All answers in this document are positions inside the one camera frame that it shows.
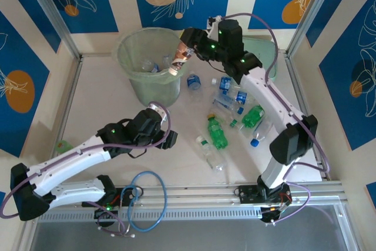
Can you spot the brown-label milk tea bottle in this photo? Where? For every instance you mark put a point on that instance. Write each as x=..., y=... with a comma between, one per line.
x=182, y=55

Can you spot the small clear plastic bottle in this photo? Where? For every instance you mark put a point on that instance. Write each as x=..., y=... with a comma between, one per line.
x=167, y=61

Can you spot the green bottle yellow cap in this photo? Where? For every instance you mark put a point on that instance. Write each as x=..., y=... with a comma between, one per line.
x=217, y=136

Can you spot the clear bottle Pepsi blue label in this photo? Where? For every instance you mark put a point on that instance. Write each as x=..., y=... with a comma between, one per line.
x=148, y=64

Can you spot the clear bottle blue-white label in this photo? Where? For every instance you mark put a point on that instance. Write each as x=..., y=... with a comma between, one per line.
x=223, y=101

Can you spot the crushed green plastic bottle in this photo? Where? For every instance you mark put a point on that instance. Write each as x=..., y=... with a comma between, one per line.
x=252, y=117

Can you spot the clear bottle blue cap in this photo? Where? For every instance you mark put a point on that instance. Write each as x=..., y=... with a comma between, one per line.
x=260, y=133

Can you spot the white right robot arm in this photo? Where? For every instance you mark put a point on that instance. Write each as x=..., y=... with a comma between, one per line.
x=264, y=95

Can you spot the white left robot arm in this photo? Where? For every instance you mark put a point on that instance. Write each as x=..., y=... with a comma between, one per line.
x=73, y=157

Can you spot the translucent green mesh bin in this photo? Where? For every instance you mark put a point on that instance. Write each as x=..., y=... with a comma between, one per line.
x=152, y=92

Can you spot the mint green zip pouch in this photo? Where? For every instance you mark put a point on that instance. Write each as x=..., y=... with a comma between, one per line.
x=261, y=46

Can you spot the clear bottle dark blue label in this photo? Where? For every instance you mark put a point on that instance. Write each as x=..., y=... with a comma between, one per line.
x=194, y=82

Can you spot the blue-label bottle blue cap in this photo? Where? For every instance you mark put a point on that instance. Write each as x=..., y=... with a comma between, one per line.
x=241, y=97

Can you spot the small green round lid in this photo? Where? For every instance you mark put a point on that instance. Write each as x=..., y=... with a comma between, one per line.
x=64, y=146

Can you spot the grey metal sheet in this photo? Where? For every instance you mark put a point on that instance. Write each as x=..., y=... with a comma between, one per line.
x=205, y=239

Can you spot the long aluminium extrusion rail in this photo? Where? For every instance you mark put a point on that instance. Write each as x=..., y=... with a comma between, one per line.
x=191, y=196

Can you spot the aluminium table edge rail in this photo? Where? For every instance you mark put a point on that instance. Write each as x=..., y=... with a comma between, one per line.
x=70, y=86
x=299, y=86

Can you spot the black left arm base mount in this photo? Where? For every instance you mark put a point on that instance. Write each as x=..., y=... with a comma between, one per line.
x=88, y=204

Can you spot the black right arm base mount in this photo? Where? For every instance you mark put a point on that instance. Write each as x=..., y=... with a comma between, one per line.
x=246, y=195

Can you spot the aluminium frame post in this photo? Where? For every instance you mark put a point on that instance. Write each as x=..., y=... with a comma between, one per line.
x=48, y=7
x=319, y=4

